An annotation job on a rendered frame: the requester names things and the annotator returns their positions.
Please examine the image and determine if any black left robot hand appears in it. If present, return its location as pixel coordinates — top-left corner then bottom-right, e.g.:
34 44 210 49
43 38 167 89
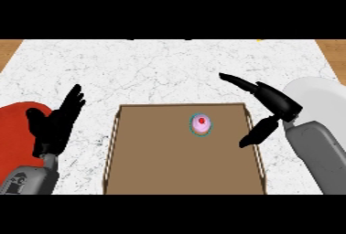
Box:
23 83 87 159

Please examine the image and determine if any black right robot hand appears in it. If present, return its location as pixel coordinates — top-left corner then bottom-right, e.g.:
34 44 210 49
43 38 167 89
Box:
217 72 304 149

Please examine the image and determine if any red plate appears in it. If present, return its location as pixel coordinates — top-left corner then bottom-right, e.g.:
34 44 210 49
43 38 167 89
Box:
0 101 54 186

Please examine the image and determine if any white plate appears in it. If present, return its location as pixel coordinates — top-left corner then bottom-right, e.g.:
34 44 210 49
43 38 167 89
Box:
281 76 346 146

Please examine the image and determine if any pink cupcake with cherry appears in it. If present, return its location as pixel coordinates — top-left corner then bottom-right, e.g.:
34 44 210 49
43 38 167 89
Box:
187 112 214 138

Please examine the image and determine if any brown wooden tray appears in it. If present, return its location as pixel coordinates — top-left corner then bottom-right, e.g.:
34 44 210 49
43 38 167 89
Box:
102 102 267 196

